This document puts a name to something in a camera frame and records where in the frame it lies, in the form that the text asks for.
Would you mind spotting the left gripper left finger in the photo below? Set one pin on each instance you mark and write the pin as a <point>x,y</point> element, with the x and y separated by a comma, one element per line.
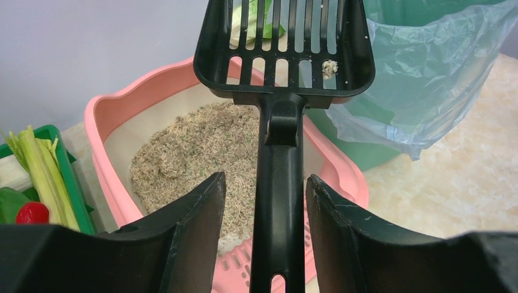
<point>170,250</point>

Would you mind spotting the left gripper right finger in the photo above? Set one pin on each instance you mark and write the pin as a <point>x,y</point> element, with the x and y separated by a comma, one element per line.
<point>357,251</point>

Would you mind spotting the grey litter clumps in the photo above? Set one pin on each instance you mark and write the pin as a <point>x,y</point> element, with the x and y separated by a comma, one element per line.
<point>329,69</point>

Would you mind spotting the black litter scoop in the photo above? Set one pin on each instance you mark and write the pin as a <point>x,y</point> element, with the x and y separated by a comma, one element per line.
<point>282,84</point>

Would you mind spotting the green trash bin with bag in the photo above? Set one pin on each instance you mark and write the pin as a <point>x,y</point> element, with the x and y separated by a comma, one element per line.
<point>432,59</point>

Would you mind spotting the pink litter box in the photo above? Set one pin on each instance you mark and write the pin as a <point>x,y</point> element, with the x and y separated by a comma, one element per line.
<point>117,125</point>

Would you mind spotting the toy red chili pepper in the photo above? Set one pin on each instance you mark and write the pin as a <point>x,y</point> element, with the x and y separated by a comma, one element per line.
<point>33,213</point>

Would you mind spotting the toy celery stalk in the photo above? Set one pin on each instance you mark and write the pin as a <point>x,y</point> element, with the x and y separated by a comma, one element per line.
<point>38,158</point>

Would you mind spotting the green vegetable basket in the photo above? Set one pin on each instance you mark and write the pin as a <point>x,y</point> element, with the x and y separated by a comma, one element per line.
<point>78,201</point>

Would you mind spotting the toy bok choy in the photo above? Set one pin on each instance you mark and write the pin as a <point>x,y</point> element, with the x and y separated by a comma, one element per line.
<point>256,26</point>

